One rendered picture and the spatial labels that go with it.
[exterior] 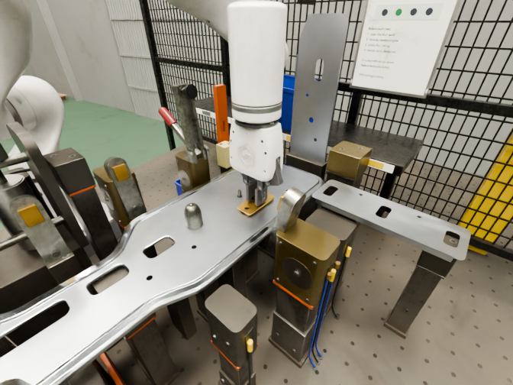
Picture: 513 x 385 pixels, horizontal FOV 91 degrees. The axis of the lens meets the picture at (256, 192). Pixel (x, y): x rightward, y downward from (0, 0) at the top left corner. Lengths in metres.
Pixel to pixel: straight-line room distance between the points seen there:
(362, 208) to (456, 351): 0.41
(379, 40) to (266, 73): 0.57
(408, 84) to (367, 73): 0.12
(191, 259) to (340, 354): 0.42
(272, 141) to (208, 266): 0.23
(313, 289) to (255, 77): 0.33
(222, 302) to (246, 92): 0.31
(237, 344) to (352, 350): 0.37
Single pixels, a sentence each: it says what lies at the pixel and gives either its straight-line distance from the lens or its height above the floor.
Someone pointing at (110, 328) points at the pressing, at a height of 1.00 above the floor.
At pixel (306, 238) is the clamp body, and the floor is 1.04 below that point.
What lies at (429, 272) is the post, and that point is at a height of 0.92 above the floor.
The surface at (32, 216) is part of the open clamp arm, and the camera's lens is 0.52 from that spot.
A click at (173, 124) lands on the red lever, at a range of 0.67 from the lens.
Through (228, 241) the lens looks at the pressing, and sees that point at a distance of 0.46.
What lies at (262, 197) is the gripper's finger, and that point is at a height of 1.03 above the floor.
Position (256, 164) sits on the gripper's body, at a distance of 0.45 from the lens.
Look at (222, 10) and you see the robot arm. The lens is 0.50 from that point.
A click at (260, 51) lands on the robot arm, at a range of 0.39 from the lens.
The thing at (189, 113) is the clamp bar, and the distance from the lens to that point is 0.61.
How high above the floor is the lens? 1.33
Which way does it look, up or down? 34 degrees down
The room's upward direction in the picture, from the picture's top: straight up
